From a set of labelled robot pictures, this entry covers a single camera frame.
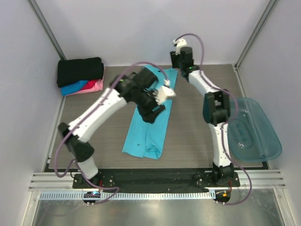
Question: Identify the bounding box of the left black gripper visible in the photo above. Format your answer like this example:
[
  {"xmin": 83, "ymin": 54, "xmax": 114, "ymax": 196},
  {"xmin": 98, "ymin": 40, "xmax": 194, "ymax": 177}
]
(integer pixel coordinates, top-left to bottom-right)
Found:
[{"xmin": 133, "ymin": 89, "xmax": 166, "ymax": 124}]

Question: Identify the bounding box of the turquoise t shirt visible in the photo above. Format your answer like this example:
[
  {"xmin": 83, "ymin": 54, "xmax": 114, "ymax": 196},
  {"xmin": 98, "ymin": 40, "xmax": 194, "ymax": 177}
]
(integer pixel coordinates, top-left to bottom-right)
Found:
[{"xmin": 122, "ymin": 65, "xmax": 178, "ymax": 160}]

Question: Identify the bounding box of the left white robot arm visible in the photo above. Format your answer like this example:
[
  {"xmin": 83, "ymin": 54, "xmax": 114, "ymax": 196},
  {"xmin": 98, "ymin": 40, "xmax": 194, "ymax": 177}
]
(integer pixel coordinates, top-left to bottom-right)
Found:
[{"xmin": 58, "ymin": 67, "xmax": 174, "ymax": 188}]

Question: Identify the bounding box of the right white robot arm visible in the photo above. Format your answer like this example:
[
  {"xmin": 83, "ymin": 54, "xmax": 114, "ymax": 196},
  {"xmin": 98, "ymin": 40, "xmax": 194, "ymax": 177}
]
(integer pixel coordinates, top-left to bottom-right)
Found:
[{"xmin": 170, "ymin": 47, "xmax": 234, "ymax": 186}]

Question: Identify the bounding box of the folded pink t shirt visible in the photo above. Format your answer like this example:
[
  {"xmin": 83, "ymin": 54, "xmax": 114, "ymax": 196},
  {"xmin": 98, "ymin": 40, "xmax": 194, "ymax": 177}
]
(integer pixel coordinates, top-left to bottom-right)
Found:
[{"xmin": 71, "ymin": 79, "xmax": 103, "ymax": 95}]

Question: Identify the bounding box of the folded red t shirt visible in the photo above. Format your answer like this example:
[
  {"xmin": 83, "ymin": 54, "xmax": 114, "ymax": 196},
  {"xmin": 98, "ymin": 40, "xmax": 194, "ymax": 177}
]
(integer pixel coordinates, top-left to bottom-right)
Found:
[{"xmin": 81, "ymin": 80, "xmax": 98, "ymax": 90}]

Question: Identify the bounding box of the folded blue t shirt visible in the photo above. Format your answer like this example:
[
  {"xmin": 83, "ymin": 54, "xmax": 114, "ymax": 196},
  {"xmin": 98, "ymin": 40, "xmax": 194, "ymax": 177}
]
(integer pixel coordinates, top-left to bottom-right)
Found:
[{"xmin": 61, "ymin": 80, "xmax": 88, "ymax": 96}]

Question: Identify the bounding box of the folded black t shirt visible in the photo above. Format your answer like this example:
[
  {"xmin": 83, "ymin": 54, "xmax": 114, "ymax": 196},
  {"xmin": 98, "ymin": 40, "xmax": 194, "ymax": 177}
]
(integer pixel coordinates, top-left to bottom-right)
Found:
[{"xmin": 56, "ymin": 57, "xmax": 104, "ymax": 88}]

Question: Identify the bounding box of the teal plastic bin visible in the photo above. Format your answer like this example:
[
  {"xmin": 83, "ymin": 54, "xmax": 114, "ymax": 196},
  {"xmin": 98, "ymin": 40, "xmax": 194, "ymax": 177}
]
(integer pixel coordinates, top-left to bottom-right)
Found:
[{"xmin": 228, "ymin": 97, "xmax": 282, "ymax": 163}]

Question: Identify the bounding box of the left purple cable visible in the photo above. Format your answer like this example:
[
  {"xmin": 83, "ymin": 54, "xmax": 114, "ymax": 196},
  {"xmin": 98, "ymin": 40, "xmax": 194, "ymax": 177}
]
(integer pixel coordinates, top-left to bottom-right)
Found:
[{"xmin": 54, "ymin": 61, "xmax": 171, "ymax": 204}]

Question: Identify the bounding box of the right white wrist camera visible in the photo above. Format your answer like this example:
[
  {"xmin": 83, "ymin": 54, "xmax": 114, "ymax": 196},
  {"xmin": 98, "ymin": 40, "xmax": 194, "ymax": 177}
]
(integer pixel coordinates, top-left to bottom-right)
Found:
[{"xmin": 173, "ymin": 38, "xmax": 187, "ymax": 55}]

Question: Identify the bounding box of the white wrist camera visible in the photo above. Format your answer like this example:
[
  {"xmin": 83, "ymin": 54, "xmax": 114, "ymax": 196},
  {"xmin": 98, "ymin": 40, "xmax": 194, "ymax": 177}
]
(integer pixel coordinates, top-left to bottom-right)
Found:
[
  {"xmin": 173, "ymin": 38, "xmax": 187, "ymax": 55},
  {"xmin": 153, "ymin": 80, "xmax": 176, "ymax": 105}
]

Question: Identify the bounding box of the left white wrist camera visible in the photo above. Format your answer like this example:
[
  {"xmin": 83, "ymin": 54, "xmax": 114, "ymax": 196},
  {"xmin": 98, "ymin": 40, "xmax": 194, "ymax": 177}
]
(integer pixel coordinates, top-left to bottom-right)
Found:
[{"xmin": 153, "ymin": 80, "xmax": 176, "ymax": 105}]

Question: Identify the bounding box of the right aluminium corner post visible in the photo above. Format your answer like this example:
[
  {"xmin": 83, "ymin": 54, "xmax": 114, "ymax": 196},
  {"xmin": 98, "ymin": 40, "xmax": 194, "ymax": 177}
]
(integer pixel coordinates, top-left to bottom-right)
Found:
[{"xmin": 234, "ymin": 0, "xmax": 279, "ymax": 71}]

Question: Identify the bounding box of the aluminium corner post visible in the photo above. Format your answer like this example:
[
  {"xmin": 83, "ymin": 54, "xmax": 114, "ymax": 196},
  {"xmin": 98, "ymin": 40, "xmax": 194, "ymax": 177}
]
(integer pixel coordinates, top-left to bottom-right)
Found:
[
  {"xmin": 234, "ymin": 0, "xmax": 279, "ymax": 71},
  {"xmin": 27, "ymin": 0, "xmax": 66, "ymax": 60}
]

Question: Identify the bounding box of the aluminium frame rail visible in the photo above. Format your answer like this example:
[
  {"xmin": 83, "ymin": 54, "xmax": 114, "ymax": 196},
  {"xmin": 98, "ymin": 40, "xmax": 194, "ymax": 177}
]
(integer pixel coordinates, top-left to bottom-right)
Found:
[{"xmin": 29, "ymin": 169, "xmax": 285, "ymax": 194}]

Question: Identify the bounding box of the slotted cable duct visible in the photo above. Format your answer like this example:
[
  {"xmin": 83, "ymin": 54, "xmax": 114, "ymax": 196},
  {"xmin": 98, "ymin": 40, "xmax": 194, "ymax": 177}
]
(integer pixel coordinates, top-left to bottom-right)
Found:
[{"xmin": 40, "ymin": 190, "xmax": 215, "ymax": 201}]

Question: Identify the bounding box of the left aluminium corner post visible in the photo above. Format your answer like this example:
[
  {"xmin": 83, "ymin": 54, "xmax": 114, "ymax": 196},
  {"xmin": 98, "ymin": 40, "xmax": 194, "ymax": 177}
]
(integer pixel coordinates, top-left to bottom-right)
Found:
[{"xmin": 27, "ymin": 0, "xmax": 66, "ymax": 60}]

